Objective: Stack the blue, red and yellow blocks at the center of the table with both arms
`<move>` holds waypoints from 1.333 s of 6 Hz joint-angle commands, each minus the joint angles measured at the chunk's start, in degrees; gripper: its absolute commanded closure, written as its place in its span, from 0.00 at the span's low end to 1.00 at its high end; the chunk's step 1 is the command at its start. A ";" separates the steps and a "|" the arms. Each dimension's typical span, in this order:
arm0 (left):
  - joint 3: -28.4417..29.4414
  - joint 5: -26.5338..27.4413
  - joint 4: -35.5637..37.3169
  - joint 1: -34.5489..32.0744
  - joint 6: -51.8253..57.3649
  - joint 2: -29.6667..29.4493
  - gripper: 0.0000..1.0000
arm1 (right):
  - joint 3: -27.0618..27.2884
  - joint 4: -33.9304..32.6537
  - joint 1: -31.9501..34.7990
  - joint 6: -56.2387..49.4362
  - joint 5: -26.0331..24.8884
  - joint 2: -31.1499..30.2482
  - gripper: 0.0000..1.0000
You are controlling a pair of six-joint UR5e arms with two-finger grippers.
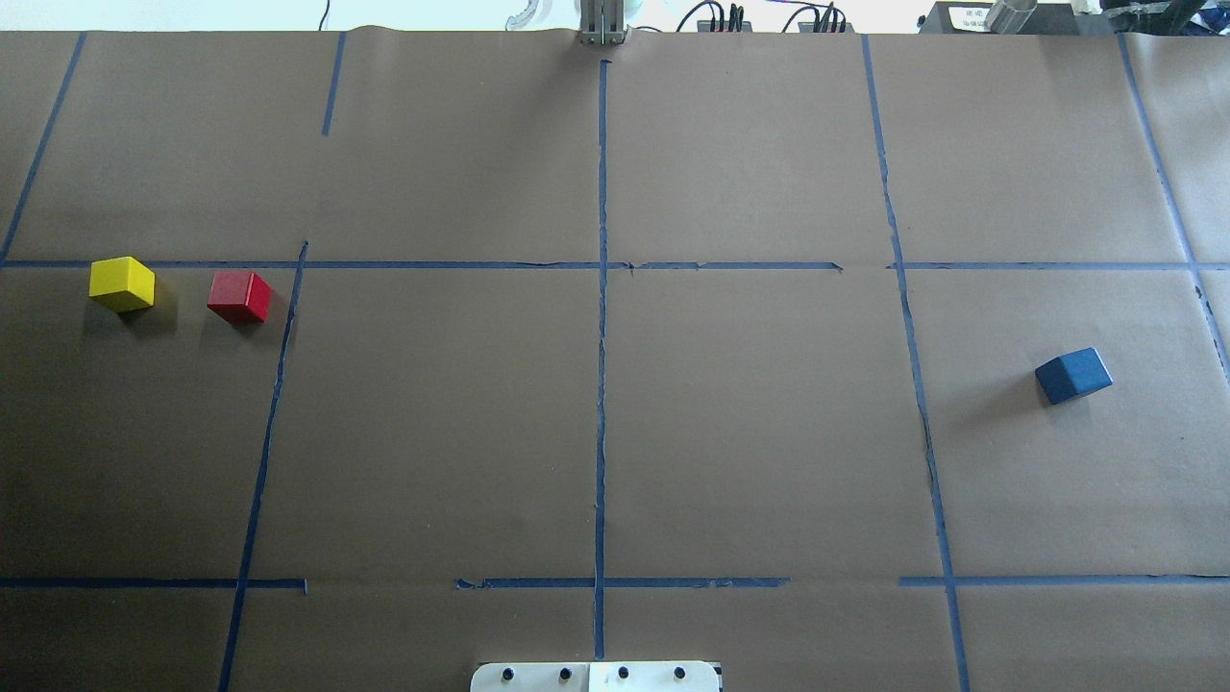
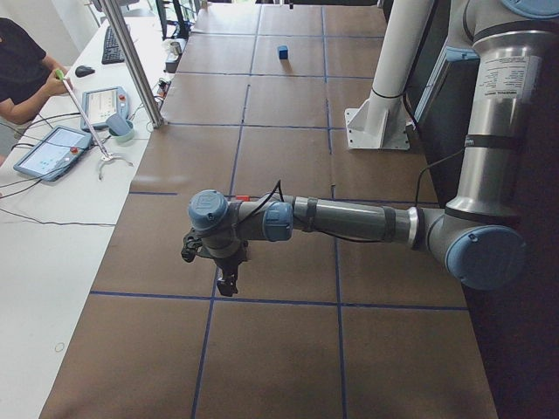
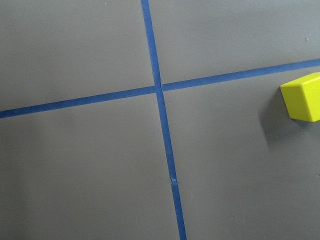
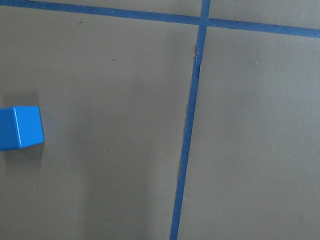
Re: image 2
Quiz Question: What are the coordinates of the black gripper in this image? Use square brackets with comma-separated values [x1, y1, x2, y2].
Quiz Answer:
[214, 242, 248, 297]

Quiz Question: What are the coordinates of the blue cube block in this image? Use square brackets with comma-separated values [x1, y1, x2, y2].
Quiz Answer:
[277, 45, 289, 60]

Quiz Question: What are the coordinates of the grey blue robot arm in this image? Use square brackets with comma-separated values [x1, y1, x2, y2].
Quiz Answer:
[181, 1, 558, 297]

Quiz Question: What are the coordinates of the long reacher grabber tool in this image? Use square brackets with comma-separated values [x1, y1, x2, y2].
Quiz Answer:
[54, 69, 134, 181]

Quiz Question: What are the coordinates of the light blue cup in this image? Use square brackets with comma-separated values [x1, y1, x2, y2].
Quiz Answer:
[106, 113, 134, 144]

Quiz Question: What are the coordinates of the near blue teach pendant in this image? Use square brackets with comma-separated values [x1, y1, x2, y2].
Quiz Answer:
[13, 126, 93, 182]

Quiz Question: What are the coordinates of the blue teach pendant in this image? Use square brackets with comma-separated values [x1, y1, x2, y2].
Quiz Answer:
[13, 126, 93, 182]
[81, 86, 129, 130]

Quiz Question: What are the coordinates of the far blue teach pendant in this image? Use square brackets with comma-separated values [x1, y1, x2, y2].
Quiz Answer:
[81, 86, 129, 130]

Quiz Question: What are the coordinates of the white pillar with base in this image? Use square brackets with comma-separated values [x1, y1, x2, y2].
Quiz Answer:
[345, 1, 414, 150]

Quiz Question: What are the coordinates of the metal can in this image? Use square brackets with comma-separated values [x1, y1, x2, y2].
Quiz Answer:
[169, 42, 182, 56]

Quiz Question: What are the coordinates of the black keyboard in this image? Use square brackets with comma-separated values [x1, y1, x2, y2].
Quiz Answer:
[101, 26, 126, 65]

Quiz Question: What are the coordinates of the black computer mouse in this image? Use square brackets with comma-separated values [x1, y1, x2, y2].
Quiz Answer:
[74, 65, 95, 78]

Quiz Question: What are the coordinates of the person in black shirt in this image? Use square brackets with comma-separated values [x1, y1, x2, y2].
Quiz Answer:
[1, 17, 67, 125]

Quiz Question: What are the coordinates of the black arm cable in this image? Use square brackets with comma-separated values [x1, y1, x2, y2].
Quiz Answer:
[235, 148, 466, 244]

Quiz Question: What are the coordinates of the aluminium frame post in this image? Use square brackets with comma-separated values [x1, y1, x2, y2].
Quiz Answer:
[100, 0, 163, 128]

